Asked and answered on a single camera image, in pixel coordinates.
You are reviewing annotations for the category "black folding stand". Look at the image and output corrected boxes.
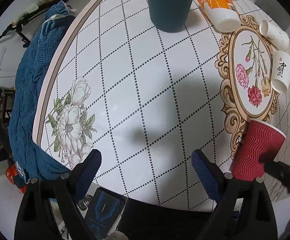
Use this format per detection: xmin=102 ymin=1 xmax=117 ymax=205
xmin=0 ymin=0 xmax=56 ymax=48

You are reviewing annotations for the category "floral diamond pattern tablecloth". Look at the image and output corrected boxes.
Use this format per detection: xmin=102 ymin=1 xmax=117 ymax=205
xmin=33 ymin=0 xmax=290 ymax=211

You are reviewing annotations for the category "white paper cup near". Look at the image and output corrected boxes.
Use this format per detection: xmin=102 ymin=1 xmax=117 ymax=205
xmin=270 ymin=50 xmax=290 ymax=94

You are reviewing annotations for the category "black blue box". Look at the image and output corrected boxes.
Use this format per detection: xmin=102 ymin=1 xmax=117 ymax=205
xmin=84 ymin=187 xmax=126 ymax=239

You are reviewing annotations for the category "orange white cup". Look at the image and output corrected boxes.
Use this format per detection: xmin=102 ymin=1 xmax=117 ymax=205
xmin=197 ymin=0 xmax=241 ymax=33

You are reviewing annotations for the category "white paper cup far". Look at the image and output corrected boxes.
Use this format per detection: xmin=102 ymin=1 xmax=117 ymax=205
xmin=259 ymin=20 xmax=290 ymax=51

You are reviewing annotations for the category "teal mug yellow inside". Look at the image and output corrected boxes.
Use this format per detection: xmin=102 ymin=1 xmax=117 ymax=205
xmin=148 ymin=0 xmax=193 ymax=33

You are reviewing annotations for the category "white paper cup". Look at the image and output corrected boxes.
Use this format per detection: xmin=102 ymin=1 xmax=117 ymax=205
xmin=259 ymin=20 xmax=290 ymax=51
xmin=270 ymin=50 xmax=290 ymax=94

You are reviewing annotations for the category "red ribbed paper cup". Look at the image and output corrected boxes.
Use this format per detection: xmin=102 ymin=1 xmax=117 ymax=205
xmin=231 ymin=119 xmax=287 ymax=181

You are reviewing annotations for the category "blue quilted jacket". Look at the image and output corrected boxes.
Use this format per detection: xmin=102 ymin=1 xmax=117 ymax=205
xmin=8 ymin=1 xmax=77 ymax=190

